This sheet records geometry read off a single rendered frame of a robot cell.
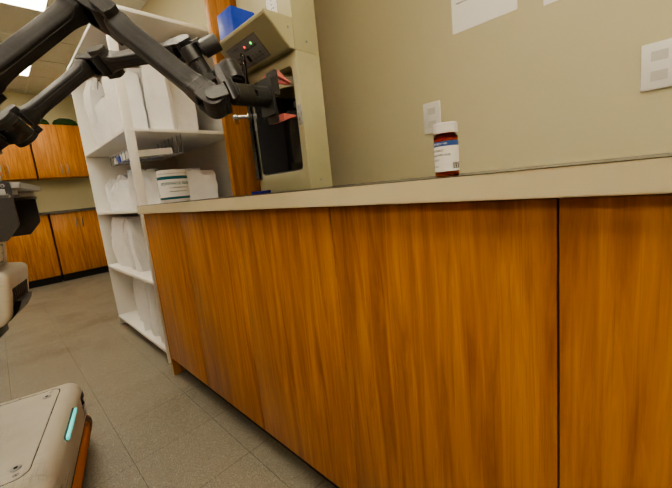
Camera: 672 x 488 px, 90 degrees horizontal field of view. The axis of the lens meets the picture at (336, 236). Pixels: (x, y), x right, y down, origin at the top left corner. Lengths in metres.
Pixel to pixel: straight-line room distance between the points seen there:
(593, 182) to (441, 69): 1.00
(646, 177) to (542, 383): 0.33
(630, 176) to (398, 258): 0.37
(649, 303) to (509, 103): 0.88
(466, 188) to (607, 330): 0.27
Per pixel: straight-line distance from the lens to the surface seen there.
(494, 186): 0.55
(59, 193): 6.53
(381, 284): 0.72
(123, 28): 1.17
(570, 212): 0.56
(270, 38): 1.32
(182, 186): 1.74
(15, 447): 1.50
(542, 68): 1.31
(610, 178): 0.52
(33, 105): 1.62
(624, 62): 1.27
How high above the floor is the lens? 0.95
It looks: 9 degrees down
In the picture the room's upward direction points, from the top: 6 degrees counter-clockwise
